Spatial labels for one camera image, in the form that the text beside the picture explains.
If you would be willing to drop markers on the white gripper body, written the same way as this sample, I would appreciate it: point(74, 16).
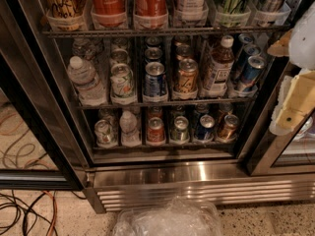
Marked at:
point(304, 40)

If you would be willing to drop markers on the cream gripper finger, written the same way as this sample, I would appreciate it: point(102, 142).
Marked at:
point(280, 47)
point(296, 100)

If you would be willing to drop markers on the white green 7up can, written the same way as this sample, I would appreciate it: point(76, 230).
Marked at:
point(105, 136)

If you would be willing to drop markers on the blue red bull can front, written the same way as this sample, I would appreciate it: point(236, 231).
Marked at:
point(250, 74)

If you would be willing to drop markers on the blue red bull can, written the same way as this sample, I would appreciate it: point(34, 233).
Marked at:
point(247, 51)
point(250, 74)

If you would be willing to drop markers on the blue red bull can middle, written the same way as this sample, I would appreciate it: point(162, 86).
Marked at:
point(247, 51)

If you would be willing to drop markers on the silver can top shelf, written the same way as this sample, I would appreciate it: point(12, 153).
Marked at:
point(266, 11)

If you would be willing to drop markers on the right glass fridge door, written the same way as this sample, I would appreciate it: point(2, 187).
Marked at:
point(269, 154)

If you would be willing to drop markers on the glass fridge door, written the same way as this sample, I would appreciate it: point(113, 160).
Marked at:
point(32, 76)
point(269, 154)

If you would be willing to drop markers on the green striped can top shelf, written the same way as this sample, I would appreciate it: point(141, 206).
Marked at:
point(229, 13)

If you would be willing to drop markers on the orange soda can bottom shelf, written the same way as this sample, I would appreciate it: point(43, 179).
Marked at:
point(227, 129)

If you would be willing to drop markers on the white label bottle top shelf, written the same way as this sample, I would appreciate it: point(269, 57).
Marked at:
point(190, 13)

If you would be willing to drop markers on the orange LaCroix can middle shelf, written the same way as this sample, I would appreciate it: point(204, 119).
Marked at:
point(185, 80)

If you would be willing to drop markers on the blue soda can bottom shelf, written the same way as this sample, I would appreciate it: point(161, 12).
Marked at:
point(204, 131)

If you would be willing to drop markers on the green soda can bottom shelf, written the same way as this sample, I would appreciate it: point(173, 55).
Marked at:
point(179, 130)

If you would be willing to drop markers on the blue pepsi can middle shelf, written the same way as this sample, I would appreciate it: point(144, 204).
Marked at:
point(155, 85)

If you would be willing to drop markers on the red coca-cola can right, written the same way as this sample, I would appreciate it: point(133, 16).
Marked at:
point(150, 14)

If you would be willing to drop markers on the red coca-cola can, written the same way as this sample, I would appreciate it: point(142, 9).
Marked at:
point(150, 14)
point(109, 13)

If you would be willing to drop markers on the red soda can bottom shelf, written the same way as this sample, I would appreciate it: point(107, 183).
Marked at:
point(155, 131)

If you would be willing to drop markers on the white green can middle shelf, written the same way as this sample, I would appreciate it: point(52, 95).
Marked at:
point(122, 85)

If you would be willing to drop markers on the clear water bottle bottom shelf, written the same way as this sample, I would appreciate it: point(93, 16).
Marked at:
point(130, 134)

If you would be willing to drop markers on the clear water bottle shelf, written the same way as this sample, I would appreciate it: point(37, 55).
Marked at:
point(86, 81)
point(130, 134)

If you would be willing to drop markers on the red coca-cola can left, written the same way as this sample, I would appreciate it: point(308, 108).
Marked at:
point(109, 13)

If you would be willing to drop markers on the clear water bottle middle shelf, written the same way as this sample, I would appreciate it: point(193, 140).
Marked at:
point(86, 81)

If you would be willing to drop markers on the steel fridge base grille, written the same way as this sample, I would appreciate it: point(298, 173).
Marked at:
point(115, 188)

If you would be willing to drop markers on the yellow LaCroix can top shelf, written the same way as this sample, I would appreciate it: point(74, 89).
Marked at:
point(65, 14)

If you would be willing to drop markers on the left glass fridge door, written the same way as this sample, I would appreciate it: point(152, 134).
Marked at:
point(32, 76)

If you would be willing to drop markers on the brown tea bottle white cap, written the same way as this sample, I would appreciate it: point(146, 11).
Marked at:
point(217, 63)

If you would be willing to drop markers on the clear plastic bag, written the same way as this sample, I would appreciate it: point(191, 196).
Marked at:
point(178, 217)

